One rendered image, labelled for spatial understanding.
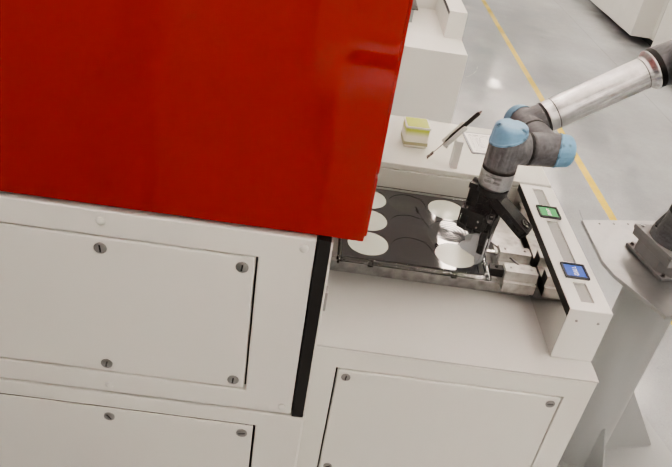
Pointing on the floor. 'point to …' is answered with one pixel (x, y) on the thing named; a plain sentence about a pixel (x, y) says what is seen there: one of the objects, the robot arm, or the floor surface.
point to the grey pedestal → (620, 394)
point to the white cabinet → (434, 414)
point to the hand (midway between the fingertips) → (480, 260)
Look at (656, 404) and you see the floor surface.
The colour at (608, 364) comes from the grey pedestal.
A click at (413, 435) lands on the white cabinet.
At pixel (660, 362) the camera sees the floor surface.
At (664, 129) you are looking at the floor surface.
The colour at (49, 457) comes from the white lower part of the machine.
